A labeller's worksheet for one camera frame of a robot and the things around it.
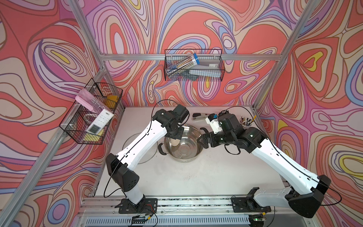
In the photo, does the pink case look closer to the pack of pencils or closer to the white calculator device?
the white calculator device

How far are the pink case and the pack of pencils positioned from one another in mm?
414

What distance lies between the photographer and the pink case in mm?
667

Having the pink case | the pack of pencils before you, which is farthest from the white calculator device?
the pack of pencils

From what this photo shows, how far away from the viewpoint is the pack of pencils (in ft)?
2.62
